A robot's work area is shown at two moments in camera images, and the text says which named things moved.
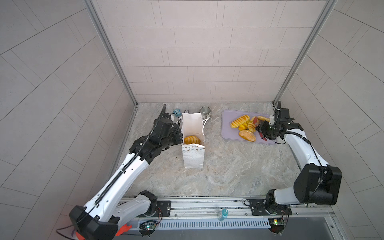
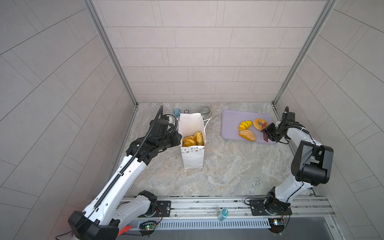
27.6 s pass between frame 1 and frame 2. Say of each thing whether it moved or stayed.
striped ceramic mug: stayed
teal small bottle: stayed
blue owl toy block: stayed
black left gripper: stayed
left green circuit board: stayed
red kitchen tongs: moved
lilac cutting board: stayed
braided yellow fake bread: moved
